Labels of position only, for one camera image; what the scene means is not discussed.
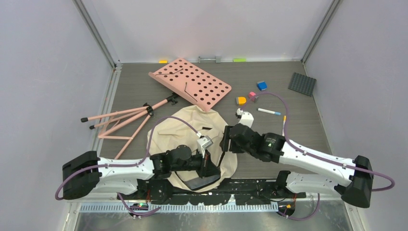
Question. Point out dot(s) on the yellow eraser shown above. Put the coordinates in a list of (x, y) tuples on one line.
[(241, 101)]

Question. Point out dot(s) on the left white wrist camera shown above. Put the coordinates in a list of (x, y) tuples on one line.
[(203, 143)]

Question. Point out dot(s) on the dark grey studded plate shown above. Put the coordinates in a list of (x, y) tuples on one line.
[(302, 84)]

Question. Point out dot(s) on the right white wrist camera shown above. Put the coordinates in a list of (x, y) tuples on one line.
[(244, 117)]

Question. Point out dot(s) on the metal wall bracket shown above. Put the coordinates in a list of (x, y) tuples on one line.
[(216, 59)]

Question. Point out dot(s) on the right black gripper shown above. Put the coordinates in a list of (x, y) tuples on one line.
[(224, 143)]

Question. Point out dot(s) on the yellow capped white marker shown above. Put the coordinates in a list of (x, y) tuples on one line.
[(283, 125)]

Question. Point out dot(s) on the blue capped white marker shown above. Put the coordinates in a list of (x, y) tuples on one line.
[(269, 111)]

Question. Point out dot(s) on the pink eraser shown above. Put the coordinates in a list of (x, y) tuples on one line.
[(253, 96)]

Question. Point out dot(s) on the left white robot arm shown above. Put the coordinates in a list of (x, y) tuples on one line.
[(89, 173)]

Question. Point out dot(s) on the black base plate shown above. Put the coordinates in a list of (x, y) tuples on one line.
[(244, 191)]

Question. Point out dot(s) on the blue eraser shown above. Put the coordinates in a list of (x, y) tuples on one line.
[(262, 85)]

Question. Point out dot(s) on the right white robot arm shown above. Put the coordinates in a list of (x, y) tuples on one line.
[(351, 179)]

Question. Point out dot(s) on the pink music stand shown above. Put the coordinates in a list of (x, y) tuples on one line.
[(184, 79)]

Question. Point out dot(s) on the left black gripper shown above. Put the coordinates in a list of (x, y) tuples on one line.
[(209, 168)]

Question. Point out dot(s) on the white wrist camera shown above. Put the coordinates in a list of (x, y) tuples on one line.
[(203, 143), (244, 117)]

